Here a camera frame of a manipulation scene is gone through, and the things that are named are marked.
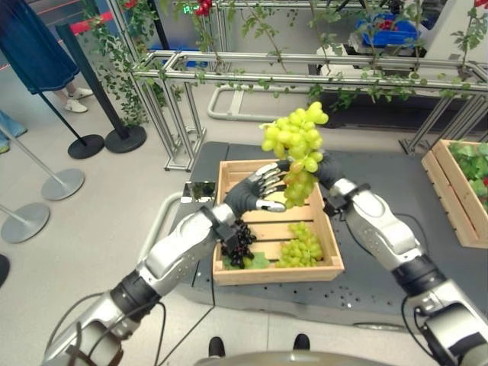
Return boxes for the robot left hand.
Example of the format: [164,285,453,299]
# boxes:
[223,162,288,220]

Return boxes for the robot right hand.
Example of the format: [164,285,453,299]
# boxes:
[275,150,345,191]

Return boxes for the large green grape bunch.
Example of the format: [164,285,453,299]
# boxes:
[258,101,329,210]

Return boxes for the shiny silver metal block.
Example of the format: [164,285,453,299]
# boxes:
[180,181,219,204]

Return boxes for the dark purple grape bunch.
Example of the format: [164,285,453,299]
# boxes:
[220,219,258,268]

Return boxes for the dark grey platform table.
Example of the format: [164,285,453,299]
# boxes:
[178,141,488,329]

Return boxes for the green grape leaf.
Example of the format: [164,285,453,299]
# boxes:
[223,251,270,271]

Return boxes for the small green grape bunch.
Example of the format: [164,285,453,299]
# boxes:
[274,220,326,269]

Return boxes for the wooden slatted crate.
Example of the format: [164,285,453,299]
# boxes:
[211,159,346,287]

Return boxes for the wooden crate with leaves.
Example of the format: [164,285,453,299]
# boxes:
[421,139,488,249]

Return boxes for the thick black stanchion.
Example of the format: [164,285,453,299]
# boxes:
[56,22,148,155]

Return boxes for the green leaves bundle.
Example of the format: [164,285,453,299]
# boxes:
[448,140,488,214]

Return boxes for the blue plastic bin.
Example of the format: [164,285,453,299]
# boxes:
[355,15,422,47]

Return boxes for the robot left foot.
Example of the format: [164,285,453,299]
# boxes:
[208,335,224,360]

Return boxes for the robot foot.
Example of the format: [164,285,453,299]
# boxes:
[293,332,311,352]
[208,335,224,360]

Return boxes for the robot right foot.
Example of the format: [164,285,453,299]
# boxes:
[293,332,311,352]

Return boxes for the thin black stanchion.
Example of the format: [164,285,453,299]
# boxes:
[0,40,105,160]

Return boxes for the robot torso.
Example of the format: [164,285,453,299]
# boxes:
[193,350,387,366]

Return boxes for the silver stanchion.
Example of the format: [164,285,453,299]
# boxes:
[0,201,51,245]
[0,124,86,202]

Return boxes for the white machine housing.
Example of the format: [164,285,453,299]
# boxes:
[418,0,488,66]

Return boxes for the person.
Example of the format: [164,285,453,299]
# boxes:
[0,109,28,154]
[0,0,95,114]

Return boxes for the black round base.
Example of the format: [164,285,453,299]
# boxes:
[0,253,11,289]

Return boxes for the white tube frame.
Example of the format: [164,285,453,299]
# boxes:
[207,85,268,122]

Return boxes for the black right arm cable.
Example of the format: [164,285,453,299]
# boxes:
[391,211,431,247]

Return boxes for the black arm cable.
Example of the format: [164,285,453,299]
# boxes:
[391,211,431,247]
[49,291,169,366]

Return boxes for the aluminium profile frame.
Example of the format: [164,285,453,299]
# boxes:
[110,0,488,172]

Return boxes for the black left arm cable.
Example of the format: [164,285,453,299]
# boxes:
[49,291,169,366]

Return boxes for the green vine on frame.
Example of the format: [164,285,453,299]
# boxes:
[82,0,488,129]

